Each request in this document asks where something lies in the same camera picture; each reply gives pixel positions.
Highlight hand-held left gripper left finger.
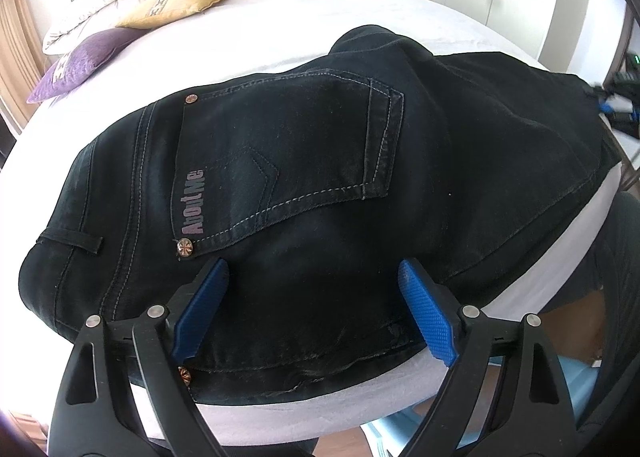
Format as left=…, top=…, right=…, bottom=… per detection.
left=47, top=257, right=231, bottom=457

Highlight person's bare leg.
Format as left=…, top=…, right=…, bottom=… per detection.
left=542, top=287, right=608, bottom=369

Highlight beige curtain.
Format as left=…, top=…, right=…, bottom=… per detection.
left=0, top=0, right=47, bottom=135

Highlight light blue plastic stool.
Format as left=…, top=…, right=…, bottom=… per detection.
left=360, top=354, right=601, bottom=457

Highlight person's grey clothing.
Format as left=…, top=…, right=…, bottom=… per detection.
left=545, top=191, right=640, bottom=457

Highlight black denim pants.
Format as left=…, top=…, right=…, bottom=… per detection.
left=17, top=24, right=623, bottom=400

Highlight purple cushion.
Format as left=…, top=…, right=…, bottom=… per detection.
left=26, top=27, right=147, bottom=104

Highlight bed with white sheet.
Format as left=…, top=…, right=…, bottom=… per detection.
left=0, top=0, right=632, bottom=444

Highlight plump white pillow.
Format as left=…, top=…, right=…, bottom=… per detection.
left=42, top=0, right=168, bottom=56

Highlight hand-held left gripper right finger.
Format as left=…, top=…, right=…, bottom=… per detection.
left=397, top=257, right=593, bottom=457

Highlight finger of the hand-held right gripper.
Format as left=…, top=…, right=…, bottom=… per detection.
left=612, top=106, right=640, bottom=132
left=591, top=82, right=627, bottom=114

